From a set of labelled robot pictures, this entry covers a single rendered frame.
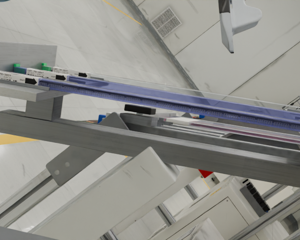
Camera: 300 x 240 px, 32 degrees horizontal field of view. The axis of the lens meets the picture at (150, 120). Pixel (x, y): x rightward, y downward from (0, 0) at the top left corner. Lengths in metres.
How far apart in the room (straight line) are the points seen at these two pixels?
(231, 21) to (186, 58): 9.18
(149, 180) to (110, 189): 0.06
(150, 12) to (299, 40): 2.80
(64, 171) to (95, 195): 0.24
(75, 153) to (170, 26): 9.15
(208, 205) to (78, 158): 1.53
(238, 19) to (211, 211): 1.75
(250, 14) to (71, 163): 0.42
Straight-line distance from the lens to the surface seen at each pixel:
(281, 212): 2.39
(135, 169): 0.72
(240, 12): 0.77
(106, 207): 0.74
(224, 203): 2.43
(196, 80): 9.87
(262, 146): 0.94
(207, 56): 9.88
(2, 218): 1.05
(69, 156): 0.97
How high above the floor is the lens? 0.98
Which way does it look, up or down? 11 degrees down
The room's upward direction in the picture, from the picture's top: 53 degrees clockwise
